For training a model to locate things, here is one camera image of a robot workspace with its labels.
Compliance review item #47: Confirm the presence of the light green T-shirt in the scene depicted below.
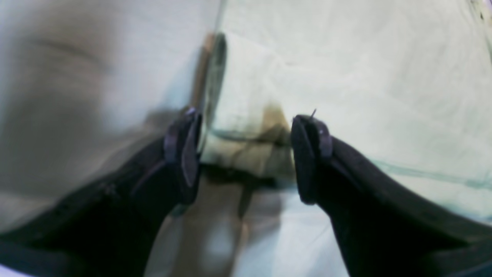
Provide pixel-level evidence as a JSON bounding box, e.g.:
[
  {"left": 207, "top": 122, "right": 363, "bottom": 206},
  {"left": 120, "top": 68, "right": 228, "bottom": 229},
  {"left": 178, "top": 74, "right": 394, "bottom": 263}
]
[{"left": 202, "top": 0, "right": 492, "bottom": 224}]

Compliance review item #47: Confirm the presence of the green table cloth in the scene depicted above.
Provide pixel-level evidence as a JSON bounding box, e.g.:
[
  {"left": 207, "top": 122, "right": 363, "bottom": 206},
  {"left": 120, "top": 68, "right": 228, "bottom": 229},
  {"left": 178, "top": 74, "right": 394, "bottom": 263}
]
[{"left": 1, "top": 0, "right": 347, "bottom": 277}]

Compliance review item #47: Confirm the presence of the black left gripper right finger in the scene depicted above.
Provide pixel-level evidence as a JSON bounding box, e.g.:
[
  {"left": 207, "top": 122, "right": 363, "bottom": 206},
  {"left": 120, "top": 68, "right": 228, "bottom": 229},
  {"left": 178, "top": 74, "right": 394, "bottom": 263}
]
[{"left": 291, "top": 115, "right": 492, "bottom": 277}]

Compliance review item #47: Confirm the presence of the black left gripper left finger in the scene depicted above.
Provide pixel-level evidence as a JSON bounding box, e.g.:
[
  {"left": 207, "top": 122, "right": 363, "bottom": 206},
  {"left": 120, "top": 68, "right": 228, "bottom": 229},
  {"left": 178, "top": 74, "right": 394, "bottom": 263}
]
[{"left": 1, "top": 108, "right": 202, "bottom": 277}]

